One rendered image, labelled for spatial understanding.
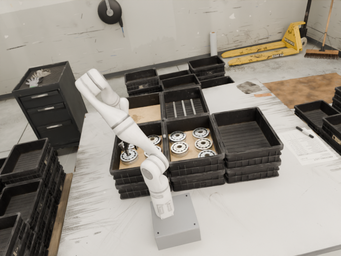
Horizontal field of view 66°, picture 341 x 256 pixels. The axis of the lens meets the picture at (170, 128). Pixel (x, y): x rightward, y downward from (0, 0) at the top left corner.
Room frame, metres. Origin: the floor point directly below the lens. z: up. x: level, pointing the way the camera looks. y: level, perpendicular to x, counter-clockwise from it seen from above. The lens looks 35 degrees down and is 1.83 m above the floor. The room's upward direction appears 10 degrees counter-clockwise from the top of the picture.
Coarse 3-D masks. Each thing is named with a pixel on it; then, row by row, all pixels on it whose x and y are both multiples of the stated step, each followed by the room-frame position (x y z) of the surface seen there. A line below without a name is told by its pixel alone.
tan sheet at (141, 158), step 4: (140, 148) 1.26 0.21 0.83; (140, 152) 1.23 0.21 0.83; (140, 156) 1.19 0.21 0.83; (144, 156) 1.18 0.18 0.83; (120, 160) 1.19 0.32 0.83; (140, 160) 1.16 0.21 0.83; (144, 160) 1.15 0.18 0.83; (120, 164) 1.15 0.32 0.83; (132, 164) 1.13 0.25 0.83; (136, 164) 1.13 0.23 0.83; (140, 164) 1.12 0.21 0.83; (120, 168) 1.12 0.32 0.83; (124, 168) 1.11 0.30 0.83
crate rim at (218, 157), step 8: (168, 120) 1.37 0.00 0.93; (176, 120) 1.36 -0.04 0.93; (216, 136) 1.13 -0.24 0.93; (168, 152) 1.07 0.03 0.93; (224, 152) 0.99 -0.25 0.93; (168, 160) 1.00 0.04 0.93; (184, 160) 0.99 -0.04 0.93; (192, 160) 0.97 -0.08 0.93; (200, 160) 0.97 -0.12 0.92; (208, 160) 0.97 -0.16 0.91
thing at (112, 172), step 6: (162, 126) 1.31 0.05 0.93; (162, 132) 1.25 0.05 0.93; (162, 138) 1.20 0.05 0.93; (114, 144) 1.22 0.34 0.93; (162, 144) 1.14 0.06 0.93; (114, 150) 1.16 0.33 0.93; (114, 156) 1.11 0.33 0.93; (126, 168) 1.00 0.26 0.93; (132, 168) 0.99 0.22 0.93; (138, 168) 0.98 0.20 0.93; (114, 174) 0.99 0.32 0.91; (120, 174) 0.99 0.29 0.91
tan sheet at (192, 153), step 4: (184, 132) 1.35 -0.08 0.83; (188, 132) 1.34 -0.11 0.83; (168, 136) 1.34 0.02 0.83; (188, 136) 1.30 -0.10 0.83; (188, 140) 1.26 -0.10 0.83; (192, 140) 1.26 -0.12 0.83; (172, 144) 1.25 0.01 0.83; (192, 144) 1.22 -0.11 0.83; (192, 148) 1.18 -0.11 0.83; (188, 152) 1.15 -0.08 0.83; (192, 152) 1.14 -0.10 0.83; (196, 152) 1.14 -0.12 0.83; (172, 156) 1.14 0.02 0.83; (184, 156) 1.12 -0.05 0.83; (188, 156) 1.12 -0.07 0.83; (192, 156) 1.11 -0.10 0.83; (196, 156) 1.10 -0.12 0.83; (172, 160) 1.11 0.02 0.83; (176, 160) 1.10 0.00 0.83
